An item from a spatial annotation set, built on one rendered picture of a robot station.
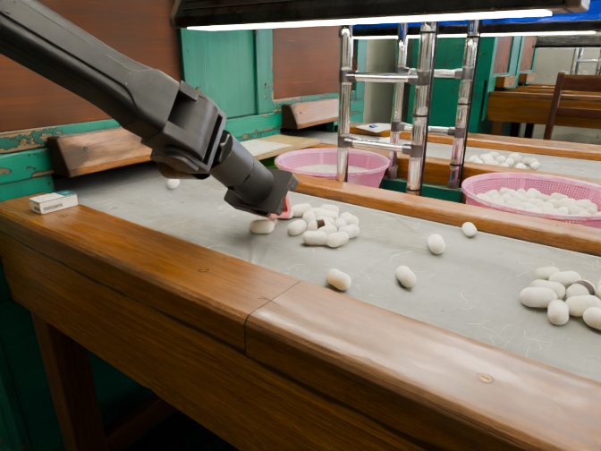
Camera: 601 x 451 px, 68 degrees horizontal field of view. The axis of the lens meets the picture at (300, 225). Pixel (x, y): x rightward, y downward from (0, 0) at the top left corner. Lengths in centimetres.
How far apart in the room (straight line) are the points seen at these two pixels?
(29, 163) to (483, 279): 76
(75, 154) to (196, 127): 42
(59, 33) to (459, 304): 48
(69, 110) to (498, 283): 79
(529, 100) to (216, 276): 295
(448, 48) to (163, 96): 299
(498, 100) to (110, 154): 279
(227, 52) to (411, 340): 95
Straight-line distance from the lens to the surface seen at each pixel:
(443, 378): 38
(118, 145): 95
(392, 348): 40
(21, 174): 93
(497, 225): 73
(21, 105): 93
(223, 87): 120
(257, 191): 62
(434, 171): 109
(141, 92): 50
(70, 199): 81
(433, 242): 63
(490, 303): 54
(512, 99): 333
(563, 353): 49
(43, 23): 49
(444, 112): 342
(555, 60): 563
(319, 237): 63
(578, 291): 57
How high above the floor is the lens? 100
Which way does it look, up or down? 21 degrees down
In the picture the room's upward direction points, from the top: straight up
